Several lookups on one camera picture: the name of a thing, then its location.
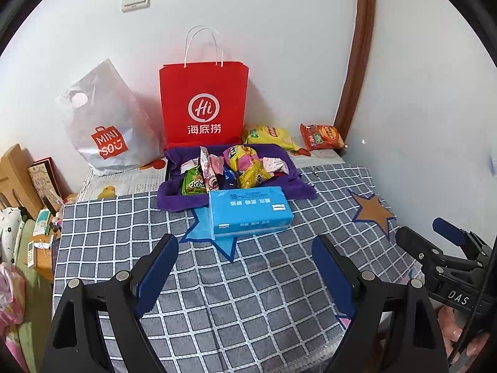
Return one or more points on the pink patterned quilt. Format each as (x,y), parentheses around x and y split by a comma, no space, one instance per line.
(13,345)

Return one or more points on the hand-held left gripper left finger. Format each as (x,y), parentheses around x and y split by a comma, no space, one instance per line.
(155,276)

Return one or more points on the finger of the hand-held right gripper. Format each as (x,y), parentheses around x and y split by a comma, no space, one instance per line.
(446,227)
(419,246)

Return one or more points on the grey checked blanket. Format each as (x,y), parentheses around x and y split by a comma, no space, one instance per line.
(116,233)

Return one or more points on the wooden nightstand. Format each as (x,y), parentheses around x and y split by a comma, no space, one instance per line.
(42,264)

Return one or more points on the pale pink snack packet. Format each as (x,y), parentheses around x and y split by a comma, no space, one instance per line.
(275,165)

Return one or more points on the pink plastic bag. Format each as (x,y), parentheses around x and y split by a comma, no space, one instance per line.
(11,291)

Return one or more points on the blue tissue pack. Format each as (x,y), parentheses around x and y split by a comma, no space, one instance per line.
(248,209)

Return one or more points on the long white wafer packet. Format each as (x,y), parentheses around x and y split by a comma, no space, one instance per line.
(207,167)

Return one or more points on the white floral pillow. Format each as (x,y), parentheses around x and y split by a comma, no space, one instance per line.
(9,229)

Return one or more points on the white pink snack packet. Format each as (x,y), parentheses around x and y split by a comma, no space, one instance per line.
(190,164)

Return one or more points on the green bed sheet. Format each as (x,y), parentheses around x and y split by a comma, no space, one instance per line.
(37,318)

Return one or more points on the green snack packet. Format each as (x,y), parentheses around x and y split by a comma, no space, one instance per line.
(194,182)

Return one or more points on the brown wooden door frame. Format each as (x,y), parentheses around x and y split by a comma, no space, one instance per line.
(361,46)

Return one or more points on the white plastic bag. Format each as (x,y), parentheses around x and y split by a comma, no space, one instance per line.
(112,105)

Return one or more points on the pink yellow snack packet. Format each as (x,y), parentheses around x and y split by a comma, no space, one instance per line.
(238,155)

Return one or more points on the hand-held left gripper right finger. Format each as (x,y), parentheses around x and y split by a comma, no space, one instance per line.
(334,276)

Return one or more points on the orange red chip bag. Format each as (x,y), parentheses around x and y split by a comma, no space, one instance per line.
(322,136)

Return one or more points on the yellow chip bag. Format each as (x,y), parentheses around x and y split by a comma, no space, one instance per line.
(268,136)

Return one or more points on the wooden headboard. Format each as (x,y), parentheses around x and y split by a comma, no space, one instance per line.
(19,178)

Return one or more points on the red paper bag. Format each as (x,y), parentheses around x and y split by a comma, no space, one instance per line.
(202,85)

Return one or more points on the white remote control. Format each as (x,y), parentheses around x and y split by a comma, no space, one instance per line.
(31,252)

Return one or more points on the small blue snack packet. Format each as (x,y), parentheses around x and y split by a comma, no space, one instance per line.
(229,173)

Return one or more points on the purple towel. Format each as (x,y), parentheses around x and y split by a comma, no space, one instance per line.
(174,198)

